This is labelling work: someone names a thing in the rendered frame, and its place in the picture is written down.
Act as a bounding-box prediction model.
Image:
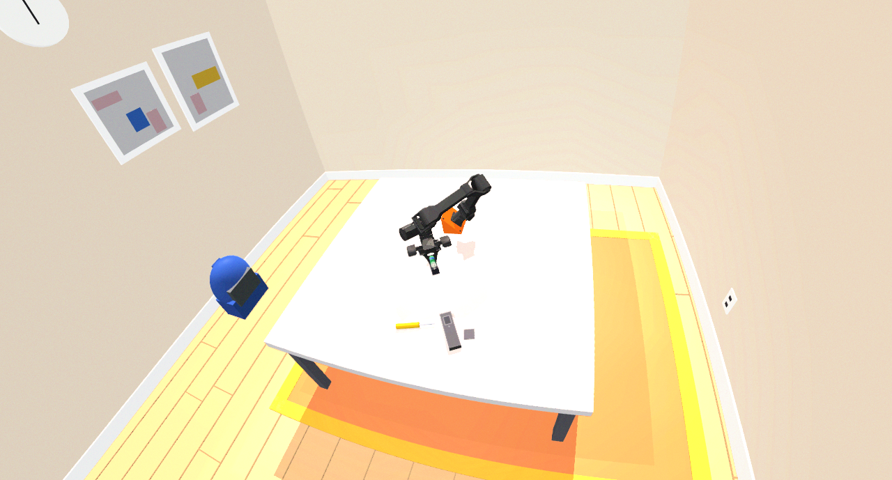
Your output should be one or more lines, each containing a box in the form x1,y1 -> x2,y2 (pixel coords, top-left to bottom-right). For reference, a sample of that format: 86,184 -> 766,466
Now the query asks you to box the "yellow-handled screwdriver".
396,322 -> 435,330

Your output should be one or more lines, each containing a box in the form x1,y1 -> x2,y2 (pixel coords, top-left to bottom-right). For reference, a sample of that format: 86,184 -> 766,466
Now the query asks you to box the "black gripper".
406,230 -> 452,265

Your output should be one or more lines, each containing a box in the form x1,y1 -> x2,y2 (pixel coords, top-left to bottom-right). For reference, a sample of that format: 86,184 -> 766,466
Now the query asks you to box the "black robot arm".
398,173 -> 492,255

